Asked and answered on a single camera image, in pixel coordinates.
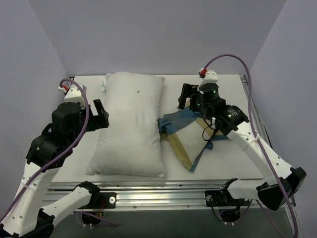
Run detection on blue beige white pillowcase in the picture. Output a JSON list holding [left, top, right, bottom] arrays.
[[158, 101, 227, 172]]

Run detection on white pillow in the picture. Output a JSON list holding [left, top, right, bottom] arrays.
[[86, 72, 165, 178]]

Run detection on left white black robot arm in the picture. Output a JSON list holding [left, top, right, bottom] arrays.
[[0, 99, 109, 238]]

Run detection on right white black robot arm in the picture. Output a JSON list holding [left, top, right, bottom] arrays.
[[178, 83, 307, 211]]

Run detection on black looped wire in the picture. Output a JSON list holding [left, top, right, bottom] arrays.
[[202, 119, 216, 142]]

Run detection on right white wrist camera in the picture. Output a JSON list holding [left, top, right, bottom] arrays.
[[199, 68, 218, 86]]

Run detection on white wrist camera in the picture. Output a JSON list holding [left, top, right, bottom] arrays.
[[199, 68, 218, 86], [58, 84, 85, 105]]

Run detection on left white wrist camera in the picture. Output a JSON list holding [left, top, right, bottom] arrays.
[[58, 84, 85, 105]]

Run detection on left aluminium side rail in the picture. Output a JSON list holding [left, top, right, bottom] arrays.
[[49, 76, 75, 179]]

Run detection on aluminium side rail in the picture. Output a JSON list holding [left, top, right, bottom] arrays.
[[240, 75, 272, 147], [49, 76, 75, 179]]

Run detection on right aluminium side rail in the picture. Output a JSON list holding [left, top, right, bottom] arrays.
[[240, 75, 272, 147]]

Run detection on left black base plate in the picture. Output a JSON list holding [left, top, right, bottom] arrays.
[[81, 191, 117, 209]]

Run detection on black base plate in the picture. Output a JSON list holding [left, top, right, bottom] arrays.
[[81, 191, 117, 209], [204, 190, 250, 207]]

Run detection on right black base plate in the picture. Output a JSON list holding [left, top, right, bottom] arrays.
[[204, 190, 250, 207]]

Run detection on aluminium front rail frame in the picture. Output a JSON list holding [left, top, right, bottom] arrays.
[[27, 179, 297, 213]]

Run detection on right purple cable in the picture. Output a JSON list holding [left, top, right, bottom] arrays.
[[198, 54, 299, 238]]

